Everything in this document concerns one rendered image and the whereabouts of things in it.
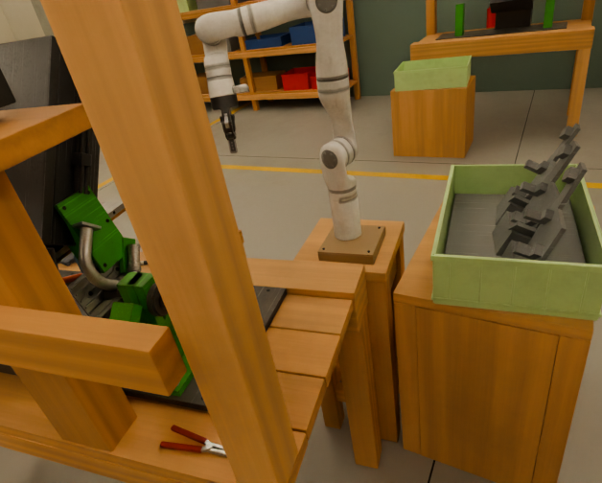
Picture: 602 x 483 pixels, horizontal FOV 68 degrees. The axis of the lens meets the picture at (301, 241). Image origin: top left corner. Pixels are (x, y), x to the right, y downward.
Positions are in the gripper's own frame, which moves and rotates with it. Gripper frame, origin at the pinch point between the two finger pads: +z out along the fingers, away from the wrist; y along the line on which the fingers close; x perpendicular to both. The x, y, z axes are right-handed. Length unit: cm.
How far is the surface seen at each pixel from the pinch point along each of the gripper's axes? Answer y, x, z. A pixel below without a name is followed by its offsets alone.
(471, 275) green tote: 25, 58, 41
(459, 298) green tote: 22, 56, 49
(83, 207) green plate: 15.6, -39.8, 8.0
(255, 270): 2.7, -0.4, 38.1
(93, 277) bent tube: 26, -38, 24
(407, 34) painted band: -480, 205, -65
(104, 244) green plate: 15.4, -37.4, 18.8
